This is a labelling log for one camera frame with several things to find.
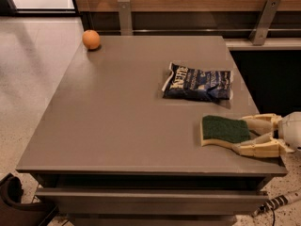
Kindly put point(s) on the right metal wall bracket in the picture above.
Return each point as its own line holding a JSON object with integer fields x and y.
{"x": 260, "y": 31}

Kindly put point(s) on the metal wall bracket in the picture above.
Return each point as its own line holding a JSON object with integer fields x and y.
{"x": 125, "y": 18}
{"x": 260, "y": 31}

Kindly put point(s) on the blue Kettle chips bag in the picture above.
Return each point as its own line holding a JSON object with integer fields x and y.
{"x": 197, "y": 85}

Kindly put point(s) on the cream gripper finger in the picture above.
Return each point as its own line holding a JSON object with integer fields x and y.
{"x": 262, "y": 123}
{"x": 264, "y": 146}

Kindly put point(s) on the horizontal metal rail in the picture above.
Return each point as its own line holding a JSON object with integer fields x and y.
{"x": 275, "y": 30}

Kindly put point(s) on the grey table drawer front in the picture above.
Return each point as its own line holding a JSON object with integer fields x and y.
{"x": 152, "y": 202}

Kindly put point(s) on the green and yellow sponge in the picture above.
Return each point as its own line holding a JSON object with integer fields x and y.
{"x": 216, "y": 130}

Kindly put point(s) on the orange fruit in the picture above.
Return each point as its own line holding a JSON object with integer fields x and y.
{"x": 91, "y": 39}

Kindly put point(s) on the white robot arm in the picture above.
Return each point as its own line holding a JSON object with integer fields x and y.
{"x": 275, "y": 135}

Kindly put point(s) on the dark chair at corner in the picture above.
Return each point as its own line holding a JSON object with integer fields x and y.
{"x": 15, "y": 213}

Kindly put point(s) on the left metal wall bracket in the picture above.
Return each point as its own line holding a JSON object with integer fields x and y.
{"x": 125, "y": 18}

